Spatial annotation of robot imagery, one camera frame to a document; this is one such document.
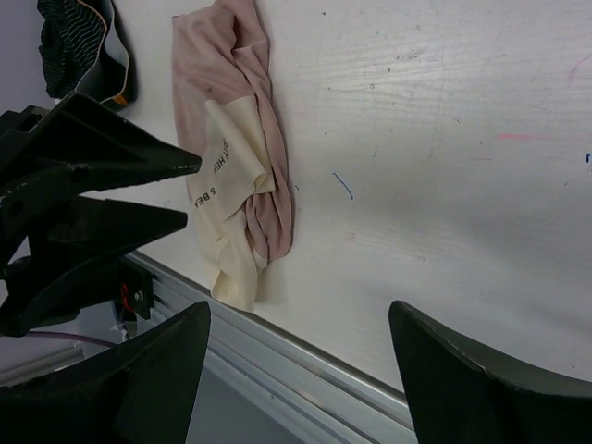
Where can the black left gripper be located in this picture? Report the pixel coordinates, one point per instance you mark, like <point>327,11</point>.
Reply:
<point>59,256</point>

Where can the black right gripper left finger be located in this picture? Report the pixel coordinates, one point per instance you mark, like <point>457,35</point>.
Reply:
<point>141,391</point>

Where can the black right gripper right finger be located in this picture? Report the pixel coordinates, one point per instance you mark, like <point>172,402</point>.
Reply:
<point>462,391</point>

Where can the pink underwear cream waistband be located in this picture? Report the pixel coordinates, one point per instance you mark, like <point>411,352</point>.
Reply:
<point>223,111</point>

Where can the black underwear orange trim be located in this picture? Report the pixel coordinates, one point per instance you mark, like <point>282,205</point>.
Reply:
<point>84,50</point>

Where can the aluminium table frame rail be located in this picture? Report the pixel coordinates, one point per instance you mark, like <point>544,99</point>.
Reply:
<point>316,397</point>

